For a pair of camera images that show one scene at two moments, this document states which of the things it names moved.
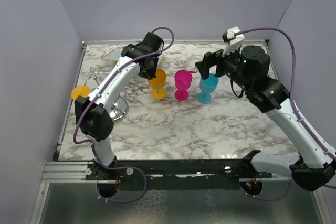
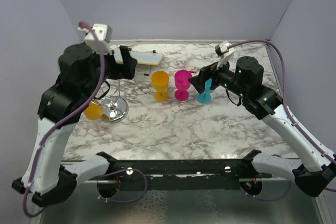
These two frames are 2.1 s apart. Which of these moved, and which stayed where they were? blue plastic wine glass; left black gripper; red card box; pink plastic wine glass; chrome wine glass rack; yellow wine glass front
Moved: left black gripper; yellow wine glass front
Stayed: chrome wine glass rack; pink plastic wine glass; blue plastic wine glass; red card box
